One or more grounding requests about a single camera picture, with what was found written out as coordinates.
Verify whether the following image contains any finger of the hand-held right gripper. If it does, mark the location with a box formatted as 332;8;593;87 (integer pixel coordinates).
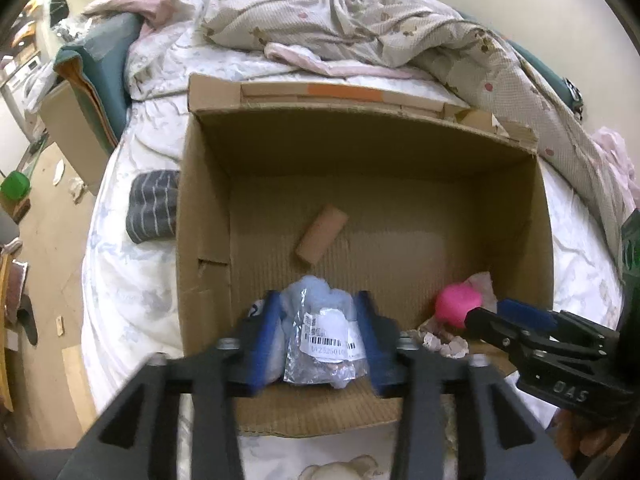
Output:
464;307;551;361
496;299;568;333

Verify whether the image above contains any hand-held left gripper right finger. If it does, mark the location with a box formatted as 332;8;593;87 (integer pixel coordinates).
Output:
354;290;576;480

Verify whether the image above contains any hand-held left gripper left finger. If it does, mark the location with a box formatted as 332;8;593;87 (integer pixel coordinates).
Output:
57;290;286;480

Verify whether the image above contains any pink soft toy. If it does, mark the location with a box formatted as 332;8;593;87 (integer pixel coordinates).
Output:
434;283;485;331

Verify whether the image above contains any clear labelled plastic bag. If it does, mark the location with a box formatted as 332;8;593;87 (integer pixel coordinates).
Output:
282;307;371;390

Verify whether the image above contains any beige lace scrunchie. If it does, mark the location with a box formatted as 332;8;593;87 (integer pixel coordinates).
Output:
407;312;496;358

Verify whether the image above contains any light blue plush toy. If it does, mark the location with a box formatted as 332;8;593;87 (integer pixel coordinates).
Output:
247;276;358;383

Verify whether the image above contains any tan foam roll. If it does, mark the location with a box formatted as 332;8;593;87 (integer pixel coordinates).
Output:
294;205;349;266

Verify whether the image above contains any person's right hand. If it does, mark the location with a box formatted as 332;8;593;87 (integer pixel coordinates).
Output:
554;407;623;463

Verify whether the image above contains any white floral duvet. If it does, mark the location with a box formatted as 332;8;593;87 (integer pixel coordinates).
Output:
80;30;626;480

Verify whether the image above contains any grey striped garment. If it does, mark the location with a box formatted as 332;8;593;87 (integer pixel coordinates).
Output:
125;170;182;246

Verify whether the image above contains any light pink garment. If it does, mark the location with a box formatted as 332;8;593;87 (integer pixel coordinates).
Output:
590;126;640;211

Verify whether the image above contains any dark slipper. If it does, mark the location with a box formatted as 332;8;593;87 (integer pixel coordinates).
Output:
17;294;40;347

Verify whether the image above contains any teal bed headboard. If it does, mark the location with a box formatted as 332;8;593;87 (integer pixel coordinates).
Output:
350;0;586;121

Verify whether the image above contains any yellow wooden rack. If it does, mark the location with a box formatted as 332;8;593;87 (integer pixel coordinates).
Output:
0;250;16;413

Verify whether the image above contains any green plastic bin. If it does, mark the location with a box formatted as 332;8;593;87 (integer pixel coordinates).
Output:
0;170;32;201

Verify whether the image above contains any teal orange-edged cushion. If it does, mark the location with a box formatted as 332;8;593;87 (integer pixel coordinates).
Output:
54;12;143;158

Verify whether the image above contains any beige patterned blanket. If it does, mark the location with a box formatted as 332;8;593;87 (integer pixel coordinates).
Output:
202;0;640;253

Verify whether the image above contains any pink cloth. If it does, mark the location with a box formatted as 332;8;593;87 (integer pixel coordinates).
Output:
82;0;221;41

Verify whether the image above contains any black strap buckle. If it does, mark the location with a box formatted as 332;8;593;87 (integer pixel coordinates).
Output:
565;77;586;122

